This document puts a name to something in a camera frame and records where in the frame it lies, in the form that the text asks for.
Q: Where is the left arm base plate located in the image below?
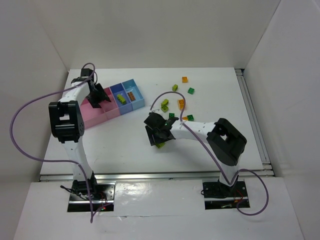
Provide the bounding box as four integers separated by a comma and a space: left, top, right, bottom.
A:
67, 183, 116, 213

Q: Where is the orange lego brick top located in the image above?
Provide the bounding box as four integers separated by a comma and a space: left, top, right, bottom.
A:
181, 76, 188, 83

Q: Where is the yellow rounded lego brick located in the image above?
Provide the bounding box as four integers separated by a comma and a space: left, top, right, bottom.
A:
177, 99, 186, 111

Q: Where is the lime lego brick lower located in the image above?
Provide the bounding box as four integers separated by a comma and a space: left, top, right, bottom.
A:
161, 105, 169, 113

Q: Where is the lime lego brick curved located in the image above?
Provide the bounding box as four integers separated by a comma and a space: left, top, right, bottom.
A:
156, 142, 166, 149

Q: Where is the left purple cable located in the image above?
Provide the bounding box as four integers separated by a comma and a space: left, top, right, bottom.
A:
9, 62, 101, 224

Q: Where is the light blue bin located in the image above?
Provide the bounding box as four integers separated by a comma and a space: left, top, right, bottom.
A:
122, 79, 145, 111

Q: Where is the brown lego brick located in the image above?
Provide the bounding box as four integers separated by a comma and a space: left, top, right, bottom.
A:
127, 91, 136, 102

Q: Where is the aluminium rail right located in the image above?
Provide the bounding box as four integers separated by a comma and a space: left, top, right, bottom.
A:
234, 68, 273, 171

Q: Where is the lime lego brick upper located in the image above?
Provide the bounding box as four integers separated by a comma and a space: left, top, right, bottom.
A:
161, 99, 169, 106

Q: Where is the lime lego brick top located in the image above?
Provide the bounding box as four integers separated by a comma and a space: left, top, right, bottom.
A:
172, 84, 178, 92

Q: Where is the large pink bin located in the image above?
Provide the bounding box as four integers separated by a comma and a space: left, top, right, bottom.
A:
80, 98, 108, 130

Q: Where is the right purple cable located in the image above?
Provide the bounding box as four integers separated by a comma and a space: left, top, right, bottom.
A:
149, 91, 270, 216

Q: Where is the aluminium rail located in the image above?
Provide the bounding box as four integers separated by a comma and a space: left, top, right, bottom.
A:
234, 68, 273, 171
38, 169, 276, 183

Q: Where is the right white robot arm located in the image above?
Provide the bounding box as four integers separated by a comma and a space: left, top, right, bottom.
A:
144, 112, 247, 194

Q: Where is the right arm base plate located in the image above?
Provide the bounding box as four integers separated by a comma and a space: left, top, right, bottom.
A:
200, 181, 250, 210

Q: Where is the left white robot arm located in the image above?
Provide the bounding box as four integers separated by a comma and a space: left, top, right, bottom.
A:
48, 68, 111, 195

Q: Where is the purple cable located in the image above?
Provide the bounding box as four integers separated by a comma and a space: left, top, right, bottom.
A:
149, 91, 270, 216
9, 62, 101, 224

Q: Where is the long lime lego brick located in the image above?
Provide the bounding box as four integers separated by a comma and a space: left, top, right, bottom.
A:
117, 94, 127, 105

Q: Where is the purple-blue bin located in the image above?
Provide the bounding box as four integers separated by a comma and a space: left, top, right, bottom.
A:
109, 83, 133, 115

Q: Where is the small pink bin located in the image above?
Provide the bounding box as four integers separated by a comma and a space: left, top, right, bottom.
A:
100, 87, 121, 120

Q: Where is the small green lego brick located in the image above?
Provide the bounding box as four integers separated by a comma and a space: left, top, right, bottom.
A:
186, 114, 194, 122

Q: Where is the aluminium rail front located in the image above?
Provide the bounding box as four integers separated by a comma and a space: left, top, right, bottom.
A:
38, 169, 276, 183

